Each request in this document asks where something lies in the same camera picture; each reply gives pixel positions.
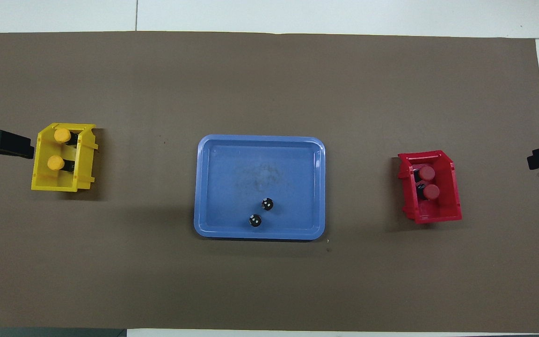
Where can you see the yellow plastic storage bin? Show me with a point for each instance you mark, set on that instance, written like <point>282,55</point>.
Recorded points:
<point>40,180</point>

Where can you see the black cylindrical capacitor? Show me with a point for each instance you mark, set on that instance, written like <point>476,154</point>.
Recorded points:
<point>267,204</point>
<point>255,221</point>

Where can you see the red push button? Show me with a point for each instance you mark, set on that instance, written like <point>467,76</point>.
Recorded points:
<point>427,173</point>
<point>431,191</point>

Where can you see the yellow push button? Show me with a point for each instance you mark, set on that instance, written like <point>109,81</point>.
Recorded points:
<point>55,163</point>
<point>62,135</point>

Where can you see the red plastic storage bin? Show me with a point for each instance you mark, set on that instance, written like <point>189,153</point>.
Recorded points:
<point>452,206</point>

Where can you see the brown paper table mat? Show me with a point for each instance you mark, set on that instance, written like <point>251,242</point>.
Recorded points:
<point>269,281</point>

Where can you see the blue plastic tray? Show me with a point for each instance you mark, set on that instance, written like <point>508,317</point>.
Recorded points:
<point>232,187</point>

